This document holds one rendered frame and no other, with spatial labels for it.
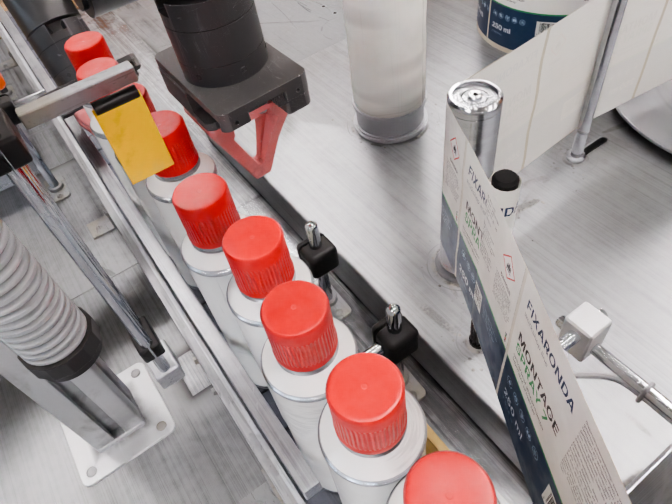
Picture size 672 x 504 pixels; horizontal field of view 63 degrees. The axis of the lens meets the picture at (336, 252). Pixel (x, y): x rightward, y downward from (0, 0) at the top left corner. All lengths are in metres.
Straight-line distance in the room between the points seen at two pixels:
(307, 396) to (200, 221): 0.12
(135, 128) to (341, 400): 0.22
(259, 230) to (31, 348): 0.12
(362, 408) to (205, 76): 0.23
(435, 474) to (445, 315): 0.29
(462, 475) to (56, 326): 0.18
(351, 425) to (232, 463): 0.29
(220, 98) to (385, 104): 0.30
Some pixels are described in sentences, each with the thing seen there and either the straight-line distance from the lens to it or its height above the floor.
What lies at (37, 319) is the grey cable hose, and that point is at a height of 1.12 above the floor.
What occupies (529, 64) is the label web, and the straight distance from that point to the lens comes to 0.48.
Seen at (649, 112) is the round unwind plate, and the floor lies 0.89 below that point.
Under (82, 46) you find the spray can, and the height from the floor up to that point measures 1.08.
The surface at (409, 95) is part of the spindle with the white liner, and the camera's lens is 0.62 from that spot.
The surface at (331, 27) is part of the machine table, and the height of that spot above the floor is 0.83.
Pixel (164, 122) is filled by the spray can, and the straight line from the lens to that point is 0.39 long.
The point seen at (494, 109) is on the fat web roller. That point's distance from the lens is 0.39.
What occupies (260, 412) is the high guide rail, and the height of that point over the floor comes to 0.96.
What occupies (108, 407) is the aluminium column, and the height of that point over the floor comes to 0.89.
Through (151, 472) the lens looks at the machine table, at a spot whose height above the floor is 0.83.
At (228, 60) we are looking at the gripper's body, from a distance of 0.35.
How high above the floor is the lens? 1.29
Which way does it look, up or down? 50 degrees down
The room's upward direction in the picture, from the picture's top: 10 degrees counter-clockwise
